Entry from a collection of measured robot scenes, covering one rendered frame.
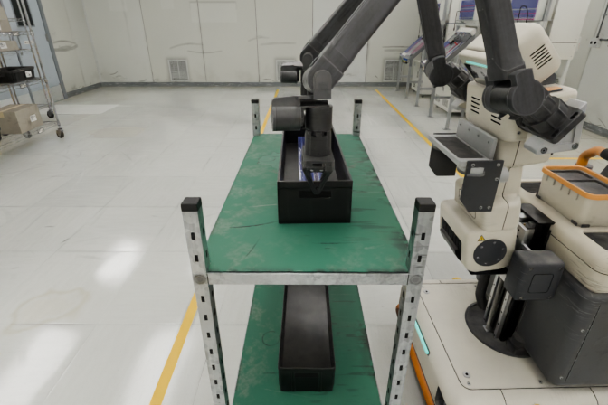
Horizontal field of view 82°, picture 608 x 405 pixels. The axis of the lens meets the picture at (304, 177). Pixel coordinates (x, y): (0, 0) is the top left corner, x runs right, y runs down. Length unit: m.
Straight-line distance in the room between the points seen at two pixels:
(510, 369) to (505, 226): 0.56
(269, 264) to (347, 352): 0.70
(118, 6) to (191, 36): 1.57
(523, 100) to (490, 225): 0.46
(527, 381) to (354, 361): 0.59
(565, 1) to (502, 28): 3.90
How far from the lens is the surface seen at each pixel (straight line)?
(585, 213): 1.36
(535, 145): 0.99
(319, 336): 1.37
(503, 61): 0.88
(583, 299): 1.33
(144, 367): 1.88
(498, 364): 1.56
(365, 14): 0.75
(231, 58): 8.29
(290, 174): 1.07
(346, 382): 1.28
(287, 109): 0.71
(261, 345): 1.37
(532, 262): 1.24
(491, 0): 0.87
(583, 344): 1.44
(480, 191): 1.10
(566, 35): 4.84
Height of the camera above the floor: 1.39
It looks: 24 degrees down
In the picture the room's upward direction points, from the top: straight up
